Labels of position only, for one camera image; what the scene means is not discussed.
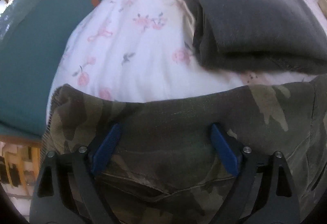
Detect folded dark grey garment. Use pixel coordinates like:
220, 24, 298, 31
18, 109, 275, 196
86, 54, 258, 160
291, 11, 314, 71
184, 0, 326, 75

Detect camouflage pants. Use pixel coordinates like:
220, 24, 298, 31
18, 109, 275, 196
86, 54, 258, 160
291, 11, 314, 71
43, 75, 326, 223

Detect white floral bed sheet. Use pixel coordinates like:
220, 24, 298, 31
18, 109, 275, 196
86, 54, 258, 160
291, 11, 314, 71
45, 0, 327, 127

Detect teal orange bed footboard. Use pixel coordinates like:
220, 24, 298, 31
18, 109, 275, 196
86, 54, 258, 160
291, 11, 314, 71
1, 0, 101, 142

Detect yellow wooden rack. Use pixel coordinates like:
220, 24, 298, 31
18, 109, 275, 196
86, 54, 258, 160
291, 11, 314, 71
1, 142, 40, 196

